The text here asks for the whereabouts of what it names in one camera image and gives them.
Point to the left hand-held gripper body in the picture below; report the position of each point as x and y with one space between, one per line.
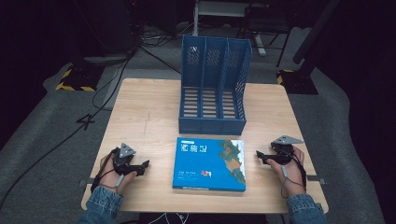
123 160

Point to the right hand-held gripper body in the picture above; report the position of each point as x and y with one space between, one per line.
282 153

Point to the blue book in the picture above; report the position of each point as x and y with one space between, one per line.
199 171

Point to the blue plastic file rack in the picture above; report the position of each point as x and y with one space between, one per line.
214 124

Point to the person's left hand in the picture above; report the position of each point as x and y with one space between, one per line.
109 179

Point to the person's right hand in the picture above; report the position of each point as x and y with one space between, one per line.
294 179

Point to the yellow black striped stand base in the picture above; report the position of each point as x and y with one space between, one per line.
74 83
295 82

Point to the dark slanted pole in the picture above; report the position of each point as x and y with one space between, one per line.
314 31

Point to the dark computer tower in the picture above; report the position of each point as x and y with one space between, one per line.
118 28

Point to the white metal stand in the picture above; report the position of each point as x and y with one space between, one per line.
218 9

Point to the grey table bracket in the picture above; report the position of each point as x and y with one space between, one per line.
316 179
84 183

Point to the black metal chair frame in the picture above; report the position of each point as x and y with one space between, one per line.
267 21

